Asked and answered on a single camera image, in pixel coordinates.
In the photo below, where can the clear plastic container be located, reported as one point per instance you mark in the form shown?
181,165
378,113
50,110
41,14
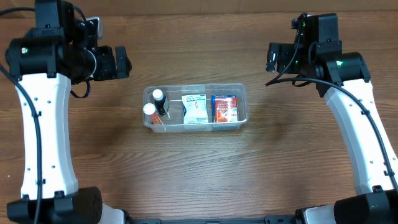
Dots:
226,103

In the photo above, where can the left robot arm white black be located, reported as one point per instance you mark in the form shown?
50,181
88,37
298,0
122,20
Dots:
60,51

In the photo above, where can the blue lozenge packet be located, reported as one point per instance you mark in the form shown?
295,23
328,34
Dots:
212,107

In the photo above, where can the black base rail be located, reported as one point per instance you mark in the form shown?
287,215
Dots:
268,219

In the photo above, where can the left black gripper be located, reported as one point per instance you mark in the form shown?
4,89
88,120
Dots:
109,63

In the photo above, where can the orange tube white cap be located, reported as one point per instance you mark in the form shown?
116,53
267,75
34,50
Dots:
150,110

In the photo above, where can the black bottle white cap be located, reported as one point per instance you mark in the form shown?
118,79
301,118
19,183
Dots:
161,102

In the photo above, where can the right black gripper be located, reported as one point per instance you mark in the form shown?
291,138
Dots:
282,57

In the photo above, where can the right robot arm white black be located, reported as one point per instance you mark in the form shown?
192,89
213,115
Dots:
343,80

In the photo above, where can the white bandage box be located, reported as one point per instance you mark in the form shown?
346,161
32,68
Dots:
194,109

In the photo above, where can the red medicine box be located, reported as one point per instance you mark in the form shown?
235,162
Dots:
226,109

